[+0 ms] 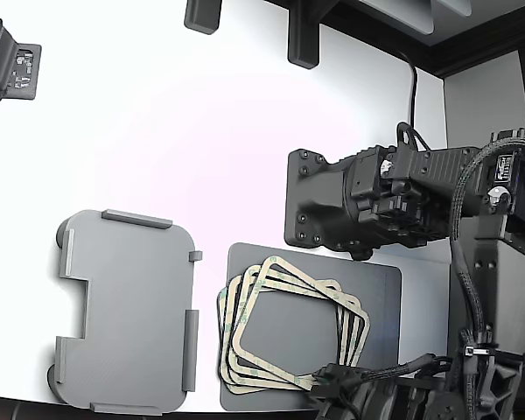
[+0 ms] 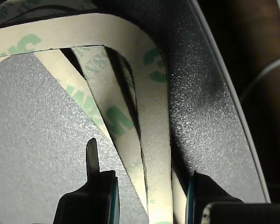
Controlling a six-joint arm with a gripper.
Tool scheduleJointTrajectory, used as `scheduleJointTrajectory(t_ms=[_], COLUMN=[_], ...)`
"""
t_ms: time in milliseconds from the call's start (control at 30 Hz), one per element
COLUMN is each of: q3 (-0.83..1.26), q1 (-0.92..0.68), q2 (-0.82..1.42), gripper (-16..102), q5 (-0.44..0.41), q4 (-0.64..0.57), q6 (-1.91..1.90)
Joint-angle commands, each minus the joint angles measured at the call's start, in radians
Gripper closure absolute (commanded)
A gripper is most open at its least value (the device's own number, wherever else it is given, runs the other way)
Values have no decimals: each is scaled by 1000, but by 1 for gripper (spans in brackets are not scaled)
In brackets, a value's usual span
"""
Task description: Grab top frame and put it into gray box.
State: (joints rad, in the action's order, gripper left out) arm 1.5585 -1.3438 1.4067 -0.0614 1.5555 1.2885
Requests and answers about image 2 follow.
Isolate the thin white cable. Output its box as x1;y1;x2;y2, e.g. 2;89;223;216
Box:
241;55;280;100

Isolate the gray plastic frame part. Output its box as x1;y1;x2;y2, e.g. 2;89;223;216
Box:
0;0;271;224

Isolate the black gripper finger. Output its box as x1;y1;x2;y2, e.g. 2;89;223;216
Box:
187;170;280;224
52;137;121;224

